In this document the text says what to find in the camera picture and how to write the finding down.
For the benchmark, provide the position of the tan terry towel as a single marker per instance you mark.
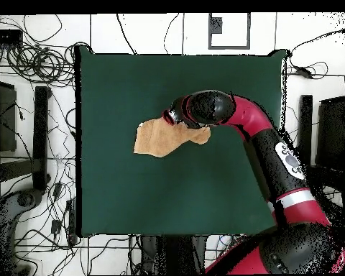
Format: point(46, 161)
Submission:
point(161, 141)

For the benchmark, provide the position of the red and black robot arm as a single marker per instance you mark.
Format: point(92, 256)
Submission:
point(247, 118)

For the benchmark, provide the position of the flat black box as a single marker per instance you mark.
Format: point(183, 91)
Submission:
point(5, 36)

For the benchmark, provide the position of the dark green table cloth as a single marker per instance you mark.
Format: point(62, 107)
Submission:
point(118, 187)

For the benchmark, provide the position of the long black bar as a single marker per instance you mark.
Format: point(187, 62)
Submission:
point(41, 138)

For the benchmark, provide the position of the black power strip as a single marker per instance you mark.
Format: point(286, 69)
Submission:
point(72, 218)

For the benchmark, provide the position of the black inline power adapter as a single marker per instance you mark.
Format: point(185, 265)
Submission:
point(304, 72)

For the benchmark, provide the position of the small black power adapter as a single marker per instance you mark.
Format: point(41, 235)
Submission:
point(56, 226)

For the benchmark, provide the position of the large black case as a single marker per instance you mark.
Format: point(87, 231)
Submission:
point(332, 132)

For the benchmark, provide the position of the black monitor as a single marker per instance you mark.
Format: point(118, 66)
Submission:
point(3, 115)

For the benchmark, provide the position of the grey chair base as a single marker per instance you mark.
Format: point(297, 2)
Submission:
point(8, 207)

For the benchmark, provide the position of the dark grey square frame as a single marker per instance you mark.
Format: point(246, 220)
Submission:
point(215, 26)

